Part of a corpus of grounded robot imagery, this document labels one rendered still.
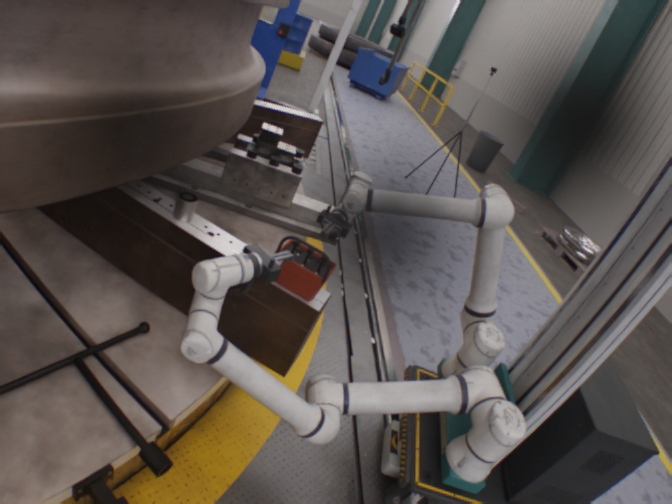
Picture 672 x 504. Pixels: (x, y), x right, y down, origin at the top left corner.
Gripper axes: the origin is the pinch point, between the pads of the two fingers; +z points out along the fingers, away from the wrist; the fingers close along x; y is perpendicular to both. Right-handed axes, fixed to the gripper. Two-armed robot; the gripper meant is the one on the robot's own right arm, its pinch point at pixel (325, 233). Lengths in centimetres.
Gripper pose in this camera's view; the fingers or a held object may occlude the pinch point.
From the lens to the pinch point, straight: 160.7
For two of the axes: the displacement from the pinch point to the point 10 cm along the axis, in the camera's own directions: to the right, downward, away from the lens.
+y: 3.7, -8.0, -4.7
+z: -3.4, 3.5, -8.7
